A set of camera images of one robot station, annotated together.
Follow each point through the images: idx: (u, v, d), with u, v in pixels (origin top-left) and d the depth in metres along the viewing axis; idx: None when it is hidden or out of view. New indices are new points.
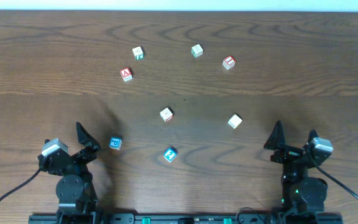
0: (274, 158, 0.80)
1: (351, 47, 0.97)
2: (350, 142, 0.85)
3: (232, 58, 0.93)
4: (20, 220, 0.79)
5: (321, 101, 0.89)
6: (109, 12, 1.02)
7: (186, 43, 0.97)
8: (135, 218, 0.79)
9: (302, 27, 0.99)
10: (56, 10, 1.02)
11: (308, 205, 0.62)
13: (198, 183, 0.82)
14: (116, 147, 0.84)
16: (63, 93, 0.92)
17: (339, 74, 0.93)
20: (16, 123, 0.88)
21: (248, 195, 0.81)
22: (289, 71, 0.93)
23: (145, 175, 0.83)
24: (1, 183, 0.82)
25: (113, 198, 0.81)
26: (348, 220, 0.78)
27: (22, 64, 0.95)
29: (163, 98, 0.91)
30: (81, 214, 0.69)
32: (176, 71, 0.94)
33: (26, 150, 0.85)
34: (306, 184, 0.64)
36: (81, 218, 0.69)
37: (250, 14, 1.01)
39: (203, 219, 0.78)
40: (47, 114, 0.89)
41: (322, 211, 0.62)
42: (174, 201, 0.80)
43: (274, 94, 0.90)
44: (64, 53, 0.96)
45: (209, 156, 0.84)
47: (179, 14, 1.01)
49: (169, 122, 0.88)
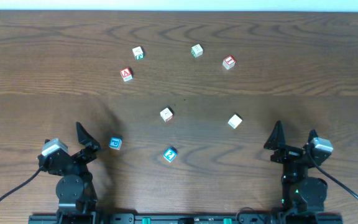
0: (274, 158, 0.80)
1: (350, 48, 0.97)
2: (349, 142, 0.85)
3: (232, 58, 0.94)
4: (20, 220, 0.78)
5: (320, 101, 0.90)
6: (109, 12, 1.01)
7: (186, 43, 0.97)
8: (136, 219, 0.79)
9: (302, 28, 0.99)
10: (56, 10, 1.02)
11: (308, 205, 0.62)
13: (198, 183, 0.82)
14: (116, 147, 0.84)
16: (63, 92, 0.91)
17: (339, 74, 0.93)
20: (15, 123, 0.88)
21: (248, 195, 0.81)
22: (289, 71, 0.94)
23: (145, 175, 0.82)
24: (0, 183, 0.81)
25: (113, 198, 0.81)
26: (348, 219, 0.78)
27: (22, 64, 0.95)
29: (163, 98, 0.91)
30: (81, 214, 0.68)
32: (176, 71, 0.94)
33: (26, 150, 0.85)
34: (306, 184, 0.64)
36: (81, 218, 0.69)
37: (250, 14, 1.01)
39: (204, 219, 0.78)
40: (47, 114, 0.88)
41: (322, 211, 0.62)
42: (174, 201, 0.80)
43: (274, 94, 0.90)
44: (64, 53, 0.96)
45: (209, 156, 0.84)
47: (179, 14, 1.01)
49: (169, 122, 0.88)
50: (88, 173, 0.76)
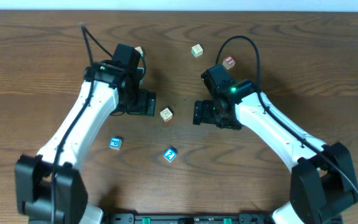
0: (213, 121, 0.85)
1: (350, 48, 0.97)
2: (350, 142, 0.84)
3: (232, 58, 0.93)
4: (19, 221, 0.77)
5: (321, 101, 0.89)
6: (109, 12, 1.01)
7: (186, 43, 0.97)
8: (135, 219, 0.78)
9: (302, 28, 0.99)
10: (56, 10, 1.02)
11: (224, 92, 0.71)
13: (199, 183, 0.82)
14: (116, 147, 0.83)
16: (63, 92, 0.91)
17: (339, 74, 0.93)
20: (16, 123, 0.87)
21: (248, 195, 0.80)
22: (289, 71, 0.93)
23: (145, 175, 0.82)
24: (0, 183, 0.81)
25: (112, 198, 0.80)
26: (348, 219, 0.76)
27: (23, 64, 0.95)
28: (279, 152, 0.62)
29: (163, 98, 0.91)
30: (117, 68, 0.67)
32: (176, 71, 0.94)
33: (26, 150, 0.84)
34: (219, 89, 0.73)
36: (116, 72, 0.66)
37: (250, 14, 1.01)
39: (203, 219, 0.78)
40: (47, 114, 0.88)
41: (234, 91, 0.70)
42: (175, 201, 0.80)
43: (274, 94, 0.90)
44: (64, 53, 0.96)
45: (209, 156, 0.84)
47: (179, 14, 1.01)
49: (169, 122, 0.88)
50: (128, 106, 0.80)
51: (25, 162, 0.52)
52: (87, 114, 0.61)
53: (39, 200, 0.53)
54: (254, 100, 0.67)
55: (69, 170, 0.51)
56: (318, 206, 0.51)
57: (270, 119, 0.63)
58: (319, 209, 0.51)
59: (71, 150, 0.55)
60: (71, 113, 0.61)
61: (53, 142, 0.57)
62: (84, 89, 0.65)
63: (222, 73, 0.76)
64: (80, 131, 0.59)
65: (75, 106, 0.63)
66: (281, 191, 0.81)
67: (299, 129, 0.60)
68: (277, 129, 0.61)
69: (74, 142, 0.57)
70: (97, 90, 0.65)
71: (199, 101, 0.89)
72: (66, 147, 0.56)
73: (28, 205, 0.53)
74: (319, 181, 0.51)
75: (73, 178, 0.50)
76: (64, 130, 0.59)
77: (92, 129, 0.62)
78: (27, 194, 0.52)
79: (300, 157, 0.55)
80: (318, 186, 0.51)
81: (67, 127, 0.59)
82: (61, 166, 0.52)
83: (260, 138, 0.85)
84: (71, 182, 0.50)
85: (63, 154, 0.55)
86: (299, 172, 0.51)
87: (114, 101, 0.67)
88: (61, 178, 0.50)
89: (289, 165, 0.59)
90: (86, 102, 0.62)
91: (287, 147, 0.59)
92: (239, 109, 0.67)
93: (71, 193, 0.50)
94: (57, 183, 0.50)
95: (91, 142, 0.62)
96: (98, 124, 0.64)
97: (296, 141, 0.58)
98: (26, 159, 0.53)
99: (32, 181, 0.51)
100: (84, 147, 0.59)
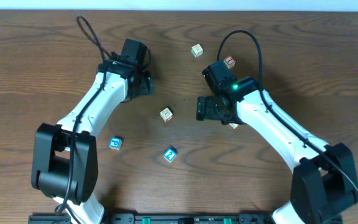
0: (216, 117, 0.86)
1: (350, 48, 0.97)
2: (350, 142, 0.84)
3: (232, 58, 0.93)
4: (19, 221, 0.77)
5: (321, 101, 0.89)
6: (109, 12, 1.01)
7: (186, 43, 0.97)
8: (135, 219, 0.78)
9: (302, 28, 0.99)
10: (55, 10, 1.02)
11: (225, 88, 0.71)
13: (199, 182, 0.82)
14: (116, 147, 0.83)
16: (63, 92, 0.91)
17: (339, 74, 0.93)
20: (15, 123, 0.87)
21: (248, 195, 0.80)
22: (289, 71, 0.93)
23: (145, 175, 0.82)
24: (0, 183, 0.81)
25: (112, 198, 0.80)
26: (348, 219, 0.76)
27: (23, 64, 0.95)
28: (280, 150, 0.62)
29: (163, 97, 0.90)
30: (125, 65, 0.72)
32: (176, 71, 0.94)
33: (25, 150, 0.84)
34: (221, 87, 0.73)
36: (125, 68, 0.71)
37: (250, 14, 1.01)
39: (203, 219, 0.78)
40: (47, 114, 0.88)
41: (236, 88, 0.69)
42: (175, 201, 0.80)
43: (274, 94, 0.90)
44: (64, 53, 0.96)
45: (209, 156, 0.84)
47: (179, 14, 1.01)
49: (169, 122, 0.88)
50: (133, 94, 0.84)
51: (44, 130, 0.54)
52: (100, 98, 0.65)
53: (54, 170, 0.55)
54: (257, 98, 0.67)
55: (87, 137, 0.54)
56: (319, 206, 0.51)
57: (271, 117, 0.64)
58: (319, 209, 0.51)
59: (87, 122, 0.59)
60: (86, 95, 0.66)
61: (71, 115, 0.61)
62: (98, 76, 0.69)
63: (224, 70, 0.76)
64: (96, 109, 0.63)
65: (90, 90, 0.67)
66: (281, 191, 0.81)
67: (301, 128, 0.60)
68: (279, 127, 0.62)
69: (90, 117, 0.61)
70: (111, 78, 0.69)
71: (201, 96, 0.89)
72: (84, 119, 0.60)
73: (43, 175, 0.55)
74: (319, 182, 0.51)
75: (91, 143, 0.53)
76: (81, 105, 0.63)
77: (104, 112, 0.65)
78: (43, 163, 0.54)
79: (302, 157, 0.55)
80: (319, 185, 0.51)
81: (83, 105, 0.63)
82: (79, 134, 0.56)
83: (260, 138, 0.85)
84: (89, 147, 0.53)
85: (82, 125, 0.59)
86: (299, 173, 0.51)
87: (125, 91, 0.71)
88: (80, 145, 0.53)
89: (291, 164, 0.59)
90: (102, 87, 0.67)
91: (289, 146, 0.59)
92: (242, 107, 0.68)
93: (87, 159, 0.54)
94: (76, 150, 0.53)
95: (101, 126, 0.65)
96: (109, 110, 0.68)
97: (298, 141, 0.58)
98: (45, 128, 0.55)
99: (51, 148, 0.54)
100: (97, 126, 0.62)
